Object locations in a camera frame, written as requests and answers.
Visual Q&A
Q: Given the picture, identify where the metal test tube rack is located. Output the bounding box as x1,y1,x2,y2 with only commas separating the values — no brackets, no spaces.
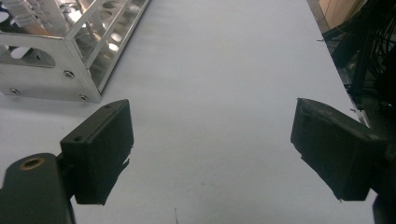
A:
0,0,152,104

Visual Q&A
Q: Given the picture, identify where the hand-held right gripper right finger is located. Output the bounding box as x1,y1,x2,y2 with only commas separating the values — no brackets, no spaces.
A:
290,97,388,202

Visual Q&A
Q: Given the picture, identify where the light wooden desk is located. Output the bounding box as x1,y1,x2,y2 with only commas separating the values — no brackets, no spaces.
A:
318,0,366,31

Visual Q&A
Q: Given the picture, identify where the orange capped test tube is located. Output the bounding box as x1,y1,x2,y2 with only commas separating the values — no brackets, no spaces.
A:
4,0,52,35

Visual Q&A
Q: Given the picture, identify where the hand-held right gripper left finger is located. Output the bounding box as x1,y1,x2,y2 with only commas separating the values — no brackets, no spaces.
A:
60,99,135,206

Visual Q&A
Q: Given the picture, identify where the black cable bundle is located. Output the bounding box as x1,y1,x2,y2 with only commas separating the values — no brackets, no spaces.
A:
321,0,396,111

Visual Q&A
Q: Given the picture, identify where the white table cover board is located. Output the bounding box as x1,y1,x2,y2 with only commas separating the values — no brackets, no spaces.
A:
0,0,378,224

